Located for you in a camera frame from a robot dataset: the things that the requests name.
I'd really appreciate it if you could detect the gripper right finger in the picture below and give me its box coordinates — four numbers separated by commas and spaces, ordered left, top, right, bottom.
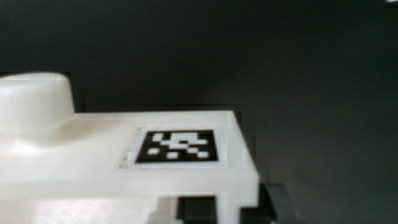
259, 183, 291, 224

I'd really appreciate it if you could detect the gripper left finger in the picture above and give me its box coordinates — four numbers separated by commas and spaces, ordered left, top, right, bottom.
175, 197, 216, 224

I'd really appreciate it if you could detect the white front drawer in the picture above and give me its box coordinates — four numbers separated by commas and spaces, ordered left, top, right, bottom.
0, 72, 259, 224

